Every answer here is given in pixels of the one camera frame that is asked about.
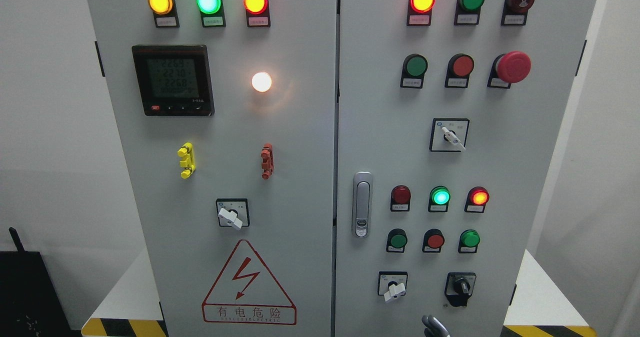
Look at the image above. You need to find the white lit indicator lamp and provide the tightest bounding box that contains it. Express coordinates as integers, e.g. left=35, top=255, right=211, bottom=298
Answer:
left=251, top=71, right=273, bottom=93

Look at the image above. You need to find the silver door lock handle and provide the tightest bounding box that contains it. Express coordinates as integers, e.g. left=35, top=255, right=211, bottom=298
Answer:
left=352, top=171, right=373, bottom=238

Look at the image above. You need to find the red lit indicator lamp middle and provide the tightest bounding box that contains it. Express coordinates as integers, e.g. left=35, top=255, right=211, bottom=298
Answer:
left=464, top=186, right=490, bottom=213

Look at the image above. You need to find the red emergency stop mushroom button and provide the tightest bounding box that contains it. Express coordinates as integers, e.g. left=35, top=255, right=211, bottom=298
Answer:
left=487, top=51, right=531, bottom=89

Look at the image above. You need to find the black knob selector switch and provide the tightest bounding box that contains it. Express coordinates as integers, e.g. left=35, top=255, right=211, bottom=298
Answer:
left=445, top=272, right=477, bottom=307

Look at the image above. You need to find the green push button upper row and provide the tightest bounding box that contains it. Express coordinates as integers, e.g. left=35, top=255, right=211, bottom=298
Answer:
left=400, top=53, right=428, bottom=89

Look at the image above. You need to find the left door rotary selector switch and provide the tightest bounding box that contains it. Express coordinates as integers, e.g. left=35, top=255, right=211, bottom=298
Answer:
left=215, top=198, right=250, bottom=231

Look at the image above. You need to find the red push button lower middle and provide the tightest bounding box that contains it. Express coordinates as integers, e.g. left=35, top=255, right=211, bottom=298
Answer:
left=422, top=228, right=445, bottom=253

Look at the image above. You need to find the red-ringed indicator lamp door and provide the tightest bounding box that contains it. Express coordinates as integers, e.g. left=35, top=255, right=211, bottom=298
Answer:
left=406, top=0, right=435, bottom=27
left=243, top=0, right=271, bottom=28

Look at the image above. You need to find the green lit indicator lamp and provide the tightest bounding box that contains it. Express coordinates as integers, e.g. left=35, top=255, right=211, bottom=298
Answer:
left=196, top=0, right=226, bottom=28

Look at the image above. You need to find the red-ringed indicator lamp left door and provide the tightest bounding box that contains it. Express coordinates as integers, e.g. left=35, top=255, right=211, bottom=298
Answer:
left=243, top=0, right=271, bottom=28

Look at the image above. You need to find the lower white rotary selector switch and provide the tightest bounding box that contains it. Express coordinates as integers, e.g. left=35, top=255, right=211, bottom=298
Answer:
left=378, top=271, right=409, bottom=304

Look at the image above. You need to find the red electrical hazard warning sticker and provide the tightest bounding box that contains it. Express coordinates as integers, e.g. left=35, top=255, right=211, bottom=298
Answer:
left=201, top=239, right=297, bottom=325

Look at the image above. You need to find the black digital power meter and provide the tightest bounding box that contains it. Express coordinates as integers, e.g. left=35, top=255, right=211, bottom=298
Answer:
left=131, top=44, right=215, bottom=117

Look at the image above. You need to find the red-ringed indicator lamp right door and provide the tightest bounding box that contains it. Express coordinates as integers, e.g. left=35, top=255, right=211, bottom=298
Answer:
left=406, top=0, right=435, bottom=27

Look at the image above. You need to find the white platform with hazard stripes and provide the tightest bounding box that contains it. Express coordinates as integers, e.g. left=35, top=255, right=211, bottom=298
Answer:
left=80, top=249, right=597, bottom=337

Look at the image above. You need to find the green push button lower right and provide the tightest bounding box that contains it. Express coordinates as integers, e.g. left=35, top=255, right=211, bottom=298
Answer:
left=457, top=228, right=481, bottom=254

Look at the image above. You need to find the grey electrical control cabinet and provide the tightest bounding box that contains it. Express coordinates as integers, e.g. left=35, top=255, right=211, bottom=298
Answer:
left=87, top=0, right=596, bottom=337

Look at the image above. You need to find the yellow indicator lamp top left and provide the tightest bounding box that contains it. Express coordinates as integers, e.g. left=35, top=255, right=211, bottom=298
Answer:
left=147, top=0, right=179, bottom=28

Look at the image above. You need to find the upper right rotary selector switch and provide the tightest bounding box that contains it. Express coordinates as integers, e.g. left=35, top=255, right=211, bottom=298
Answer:
left=429, top=118, right=470, bottom=152

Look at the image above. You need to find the green push button lower left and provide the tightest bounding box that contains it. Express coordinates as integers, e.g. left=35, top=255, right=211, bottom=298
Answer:
left=386, top=228, right=409, bottom=253

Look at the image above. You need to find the red indicator lamp middle left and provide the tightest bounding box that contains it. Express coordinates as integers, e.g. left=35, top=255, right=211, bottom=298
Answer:
left=390, top=185, right=411, bottom=212

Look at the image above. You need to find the green indicator lamp middle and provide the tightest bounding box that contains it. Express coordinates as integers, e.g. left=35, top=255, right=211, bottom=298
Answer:
left=428, top=185, right=451, bottom=213

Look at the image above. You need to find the dark red buzzer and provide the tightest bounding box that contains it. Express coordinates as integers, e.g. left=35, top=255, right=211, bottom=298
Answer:
left=501, top=0, right=535, bottom=26

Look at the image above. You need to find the black device with antenna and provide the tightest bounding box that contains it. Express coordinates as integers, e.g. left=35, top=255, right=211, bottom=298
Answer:
left=0, top=227, right=73, bottom=337

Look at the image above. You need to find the green indicator lamp top right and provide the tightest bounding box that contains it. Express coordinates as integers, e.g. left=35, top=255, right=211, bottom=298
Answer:
left=454, top=0, right=485, bottom=26

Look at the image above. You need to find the red push button upper row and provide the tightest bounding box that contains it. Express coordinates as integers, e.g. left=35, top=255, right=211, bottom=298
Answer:
left=445, top=53, right=474, bottom=89

